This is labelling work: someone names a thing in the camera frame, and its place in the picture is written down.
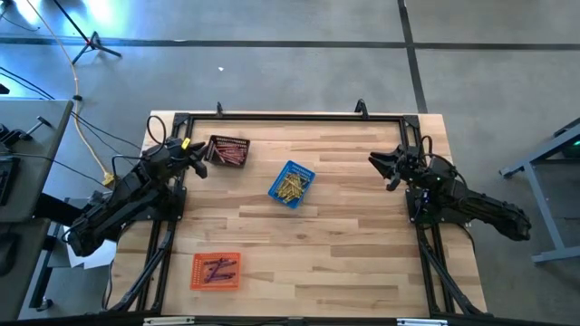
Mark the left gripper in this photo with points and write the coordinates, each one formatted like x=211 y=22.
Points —
x=177 y=156

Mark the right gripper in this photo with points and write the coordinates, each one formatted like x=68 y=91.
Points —
x=414 y=167

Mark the blue plastic basket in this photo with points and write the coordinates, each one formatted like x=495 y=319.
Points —
x=276 y=192

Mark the purple crayon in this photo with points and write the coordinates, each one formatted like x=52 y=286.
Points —
x=216 y=260
x=219 y=279
x=223 y=275
x=223 y=263

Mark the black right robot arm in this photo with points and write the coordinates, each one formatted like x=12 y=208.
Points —
x=489 y=208

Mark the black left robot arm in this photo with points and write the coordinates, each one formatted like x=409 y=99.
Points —
x=113 y=208

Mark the black plastic basket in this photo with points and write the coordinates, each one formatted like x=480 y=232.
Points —
x=226 y=138

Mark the small black table clamp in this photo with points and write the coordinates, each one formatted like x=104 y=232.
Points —
x=219 y=108

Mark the large black table clamp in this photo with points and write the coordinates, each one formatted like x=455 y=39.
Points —
x=361 y=108

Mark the orange plastic basket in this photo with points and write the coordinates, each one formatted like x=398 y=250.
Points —
x=199 y=283

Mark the white paper sheet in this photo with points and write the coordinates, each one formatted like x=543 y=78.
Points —
x=102 y=258

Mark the black tripod stand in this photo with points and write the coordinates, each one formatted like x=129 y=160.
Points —
x=93 y=43

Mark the black desk crossbeam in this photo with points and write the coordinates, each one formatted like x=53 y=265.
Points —
x=54 y=208

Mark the black desk clamp tool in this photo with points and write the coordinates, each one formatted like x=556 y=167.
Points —
x=18 y=133

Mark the black device green light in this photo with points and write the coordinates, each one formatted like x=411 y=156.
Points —
x=571 y=145

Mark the black keyboard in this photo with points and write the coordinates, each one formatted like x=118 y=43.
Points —
x=6 y=181

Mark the black caster wheel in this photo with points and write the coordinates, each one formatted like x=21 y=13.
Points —
x=45 y=304

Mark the dark grey desk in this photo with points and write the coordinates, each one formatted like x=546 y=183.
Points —
x=18 y=271

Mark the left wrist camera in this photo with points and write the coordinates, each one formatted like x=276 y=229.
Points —
x=151 y=165

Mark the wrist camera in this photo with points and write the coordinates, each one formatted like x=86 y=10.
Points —
x=151 y=165
x=437 y=174

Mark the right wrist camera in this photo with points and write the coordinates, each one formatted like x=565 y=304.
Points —
x=437 y=174

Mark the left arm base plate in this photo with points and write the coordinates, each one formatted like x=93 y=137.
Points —
x=174 y=208

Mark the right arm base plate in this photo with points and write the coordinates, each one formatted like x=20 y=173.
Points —
x=419 y=217

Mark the black aluminium table frame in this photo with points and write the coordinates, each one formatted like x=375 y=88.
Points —
x=294 y=117

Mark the grey metal table frame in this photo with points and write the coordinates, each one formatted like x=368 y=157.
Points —
x=539 y=181

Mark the silver metal bracket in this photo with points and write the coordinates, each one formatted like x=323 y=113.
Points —
x=168 y=321
x=421 y=322

